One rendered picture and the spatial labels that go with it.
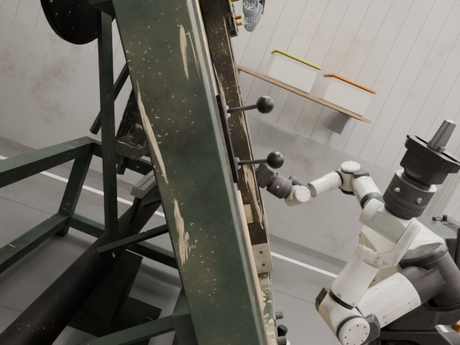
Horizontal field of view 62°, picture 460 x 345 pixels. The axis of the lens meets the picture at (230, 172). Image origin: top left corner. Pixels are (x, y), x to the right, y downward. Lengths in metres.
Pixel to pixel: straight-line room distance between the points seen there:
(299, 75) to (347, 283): 3.18
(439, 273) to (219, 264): 0.61
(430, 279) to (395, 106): 4.06
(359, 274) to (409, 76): 4.25
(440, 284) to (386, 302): 0.14
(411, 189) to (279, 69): 3.16
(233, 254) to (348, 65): 4.24
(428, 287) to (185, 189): 0.68
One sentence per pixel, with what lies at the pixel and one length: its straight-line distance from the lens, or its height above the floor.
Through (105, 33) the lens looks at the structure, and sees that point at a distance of 1.69.
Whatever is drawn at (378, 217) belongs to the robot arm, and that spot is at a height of 1.40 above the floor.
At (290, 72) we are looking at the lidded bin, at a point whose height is 1.86.
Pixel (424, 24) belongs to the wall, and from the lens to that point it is 5.15.
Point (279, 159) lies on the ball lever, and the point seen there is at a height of 1.44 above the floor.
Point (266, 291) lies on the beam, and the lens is 1.50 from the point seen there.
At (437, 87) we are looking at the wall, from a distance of 5.24.
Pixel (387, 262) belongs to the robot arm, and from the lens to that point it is 0.94.
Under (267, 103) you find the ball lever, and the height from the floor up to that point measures 1.54.
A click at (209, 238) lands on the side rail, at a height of 1.30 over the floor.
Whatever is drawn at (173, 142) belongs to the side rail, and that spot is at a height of 1.43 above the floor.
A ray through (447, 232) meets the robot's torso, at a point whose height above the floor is 1.39.
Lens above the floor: 1.55
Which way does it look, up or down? 12 degrees down
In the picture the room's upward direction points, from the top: 23 degrees clockwise
